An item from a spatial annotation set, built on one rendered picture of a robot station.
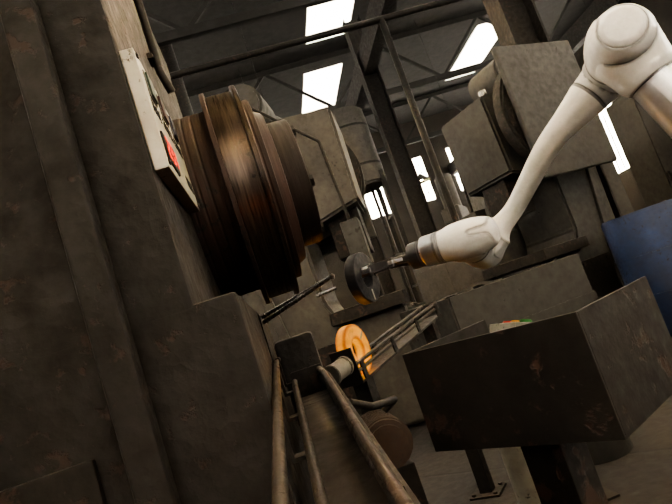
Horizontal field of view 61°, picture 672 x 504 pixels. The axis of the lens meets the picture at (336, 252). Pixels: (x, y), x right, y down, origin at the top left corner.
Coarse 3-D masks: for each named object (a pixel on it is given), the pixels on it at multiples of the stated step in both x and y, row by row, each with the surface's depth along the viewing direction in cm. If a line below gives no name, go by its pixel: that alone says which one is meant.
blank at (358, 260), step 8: (352, 256) 165; (360, 256) 167; (352, 264) 162; (360, 264) 165; (352, 272) 161; (360, 272) 164; (352, 280) 160; (360, 280) 162; (368, 280) 170; (376, 280) 171; (352, 288) 161; (360, 288) 161; (368, 288) 165; (376, 288) 170; (360, 296) 162; (368, 296) 163; (376, 296) 168
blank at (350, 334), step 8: (344, 328) 168; (352, 328) 170; (336, 336) 166; (344, 336) 165; (352, 336) 169; (360, 336) 173; (336, 344) 165; (344, 344) 163; (360, 344) 172; (368, 344) 175; (360, 352) 172; (368, 368) 170
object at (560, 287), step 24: (552, 264) 349; (576, 264) 355; (480, 288) 328; (504, 288) 334; (528, 288) 339; (552, 288) 345; (576, 288) 351; (408, 312) 367; (456, 312) 320; (480, 312) 325; (504, 312) 330; (528, 312) 335; (552, 312) 340
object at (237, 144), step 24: (216, 96) 114; (216, 120) 106; (240, 120) 105; (240, 144) 103; (240, 168) 102; (240, 192) 102; (264, 192) 102; (264, 216) 103; (264, 240) 105; (264, 264) 108; (288, 264) 108; (288, 288) 118
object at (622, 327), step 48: (624, 288) 68; (480, 336) 68; (528, 336) 64; (576, 336) 60; (624, 336) 64; (432, 384) 75; (480, 384) 70; (528, 384) 65; (576, 384) 60; (624, 384) 61; (432, 432) 77; (480, 432) 71; (528, 432) 66; (576, 432) 61; (624, 432) 58; (576, 480) 71
